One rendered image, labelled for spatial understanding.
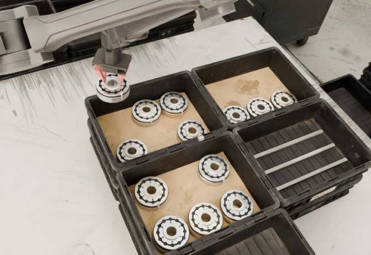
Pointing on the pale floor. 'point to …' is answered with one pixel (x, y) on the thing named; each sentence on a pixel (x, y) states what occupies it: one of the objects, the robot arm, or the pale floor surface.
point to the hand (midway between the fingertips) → (112, 81)
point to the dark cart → (285, 4)
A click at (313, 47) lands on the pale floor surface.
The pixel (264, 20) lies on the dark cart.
